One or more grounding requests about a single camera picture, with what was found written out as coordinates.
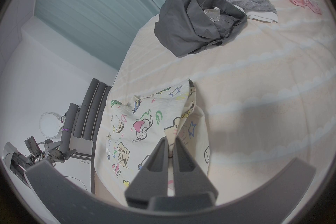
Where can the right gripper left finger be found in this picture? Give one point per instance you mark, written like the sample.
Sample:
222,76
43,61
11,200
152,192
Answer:
153,178

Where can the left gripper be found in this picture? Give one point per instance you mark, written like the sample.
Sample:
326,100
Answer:
52,154

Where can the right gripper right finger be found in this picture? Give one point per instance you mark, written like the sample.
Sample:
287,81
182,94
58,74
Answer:
189,178

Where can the white printed garment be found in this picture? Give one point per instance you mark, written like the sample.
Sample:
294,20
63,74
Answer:
147,118

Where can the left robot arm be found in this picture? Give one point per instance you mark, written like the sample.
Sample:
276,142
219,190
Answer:
15,162

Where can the bed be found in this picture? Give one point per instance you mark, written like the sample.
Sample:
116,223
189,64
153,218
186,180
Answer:
262,73

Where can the dark grey padded bench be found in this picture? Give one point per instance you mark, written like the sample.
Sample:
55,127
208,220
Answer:
86,118

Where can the blue-green curtain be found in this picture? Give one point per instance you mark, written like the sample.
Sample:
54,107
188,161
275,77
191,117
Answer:
99,7

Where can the dark grey garment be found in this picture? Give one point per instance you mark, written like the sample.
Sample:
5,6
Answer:
183,28

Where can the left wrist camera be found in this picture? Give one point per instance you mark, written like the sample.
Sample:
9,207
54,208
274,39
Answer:
32,144

